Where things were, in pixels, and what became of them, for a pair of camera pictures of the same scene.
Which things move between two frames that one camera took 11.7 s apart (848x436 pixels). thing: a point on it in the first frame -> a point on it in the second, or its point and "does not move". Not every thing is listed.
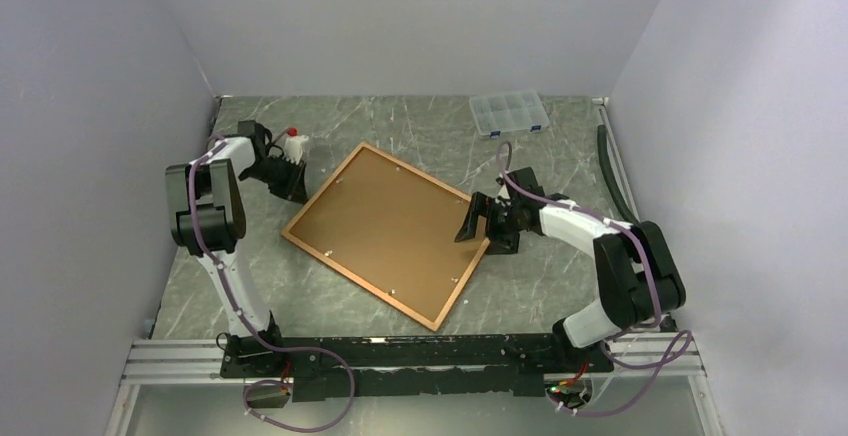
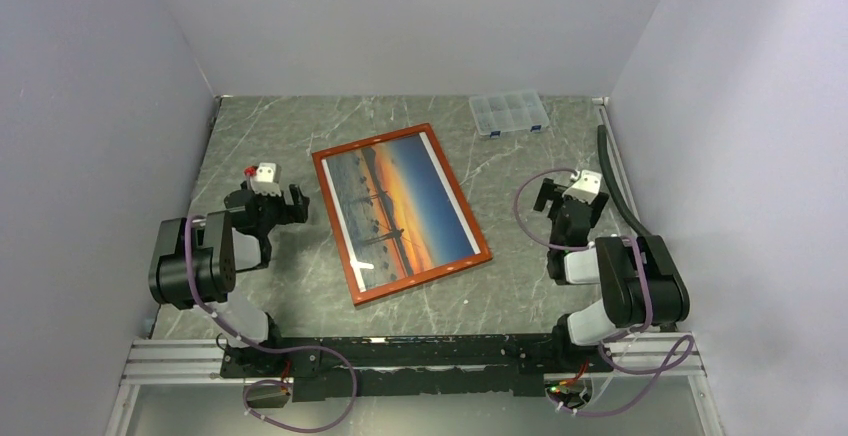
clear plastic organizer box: x=510 y=113 does not move
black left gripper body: x=284 y=176 -> x=274 y=209
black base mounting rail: x=403 y=366 does not move
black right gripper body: x=503 y=225 -> x=552 y=192
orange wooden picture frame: x=393 y=229 -> x=385 y=289
